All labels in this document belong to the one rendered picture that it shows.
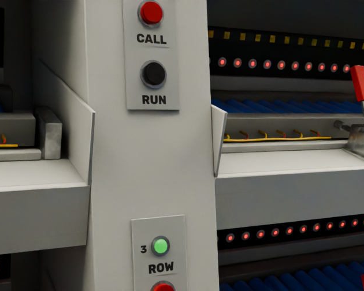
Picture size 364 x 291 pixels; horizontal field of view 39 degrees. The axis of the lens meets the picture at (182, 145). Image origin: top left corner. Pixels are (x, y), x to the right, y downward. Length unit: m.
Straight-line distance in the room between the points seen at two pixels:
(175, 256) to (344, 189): 0.17
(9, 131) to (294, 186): 0.23
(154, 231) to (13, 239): 0.09
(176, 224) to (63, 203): 0.08
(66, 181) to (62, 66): 0.11
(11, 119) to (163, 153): 0.12
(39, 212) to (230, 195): 0.14
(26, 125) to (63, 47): 0.07
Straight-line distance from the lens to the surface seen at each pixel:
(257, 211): 0.42
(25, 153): 0.38
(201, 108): 0.38
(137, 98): 0.36
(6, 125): 0.40
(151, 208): 0.36
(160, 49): 0.37
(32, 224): 0.35
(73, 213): 0.35
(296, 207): 0.44
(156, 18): 0.37
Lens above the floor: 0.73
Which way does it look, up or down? 2 degrees up
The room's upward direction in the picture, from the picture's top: 2 degrees counter-clockwise
